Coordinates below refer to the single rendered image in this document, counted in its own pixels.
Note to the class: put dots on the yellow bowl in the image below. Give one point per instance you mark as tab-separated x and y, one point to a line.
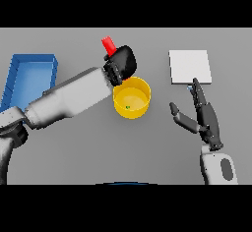
132	99

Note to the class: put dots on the blue tray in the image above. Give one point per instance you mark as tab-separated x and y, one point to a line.
29	78

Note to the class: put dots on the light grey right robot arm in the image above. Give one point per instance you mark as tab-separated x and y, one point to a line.
218	168

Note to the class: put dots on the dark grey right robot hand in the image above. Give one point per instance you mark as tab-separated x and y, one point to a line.
206	114

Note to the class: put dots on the pale square measuring scale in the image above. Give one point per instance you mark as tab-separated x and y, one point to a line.
189	66

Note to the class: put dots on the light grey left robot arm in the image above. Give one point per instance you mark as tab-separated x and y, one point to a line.
62	103

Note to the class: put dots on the red beaker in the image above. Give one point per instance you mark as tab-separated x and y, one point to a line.
109	45

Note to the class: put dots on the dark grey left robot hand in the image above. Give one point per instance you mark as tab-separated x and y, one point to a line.
123	60

